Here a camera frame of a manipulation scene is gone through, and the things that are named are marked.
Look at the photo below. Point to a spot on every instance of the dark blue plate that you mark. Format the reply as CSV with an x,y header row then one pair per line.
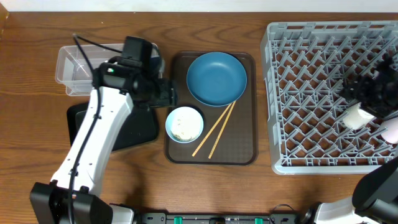
x,y
216,79

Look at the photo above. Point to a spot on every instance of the left wooden chopstick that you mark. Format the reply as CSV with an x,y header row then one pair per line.
x,y
212,128

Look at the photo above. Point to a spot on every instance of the leftover rice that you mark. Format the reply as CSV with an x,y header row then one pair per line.
x,y
185,129

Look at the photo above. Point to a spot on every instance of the brown serving tray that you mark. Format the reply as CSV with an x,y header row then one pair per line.
x,y
238,145

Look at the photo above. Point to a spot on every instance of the white cup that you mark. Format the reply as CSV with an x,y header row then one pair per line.
x,y
356,117

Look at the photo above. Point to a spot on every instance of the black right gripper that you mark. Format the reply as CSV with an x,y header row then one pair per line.
x,y
359,93

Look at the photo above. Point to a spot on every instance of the grey dishwasher rack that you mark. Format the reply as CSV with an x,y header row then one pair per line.
x,y
305,65

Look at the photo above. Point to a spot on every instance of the wooden chopstick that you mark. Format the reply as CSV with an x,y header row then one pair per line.
x,y
212,128
227,112

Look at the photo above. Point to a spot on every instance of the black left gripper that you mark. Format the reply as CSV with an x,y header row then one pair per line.
x,y
169,98

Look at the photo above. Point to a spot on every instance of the light blue bowl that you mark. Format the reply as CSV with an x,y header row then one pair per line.
x,y
183,111

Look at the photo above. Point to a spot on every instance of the black plastic waste tray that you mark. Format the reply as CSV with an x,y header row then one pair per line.
x,y
140,127

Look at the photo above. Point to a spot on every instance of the pink cup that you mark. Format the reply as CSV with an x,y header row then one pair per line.
x,y
390,128

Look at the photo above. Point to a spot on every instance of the right wooden chopstick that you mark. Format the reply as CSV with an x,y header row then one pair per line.
x,y
227,112

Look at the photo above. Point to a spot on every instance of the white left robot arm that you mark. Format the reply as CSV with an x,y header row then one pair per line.
x,y
73,194

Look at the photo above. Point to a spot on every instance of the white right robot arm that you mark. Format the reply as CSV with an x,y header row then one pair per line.
x,y
375,197

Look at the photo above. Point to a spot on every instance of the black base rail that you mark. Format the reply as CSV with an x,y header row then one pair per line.
x,y
165,217

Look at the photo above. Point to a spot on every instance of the clear plastic waste bin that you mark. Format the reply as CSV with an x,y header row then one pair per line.
x,y
73,71

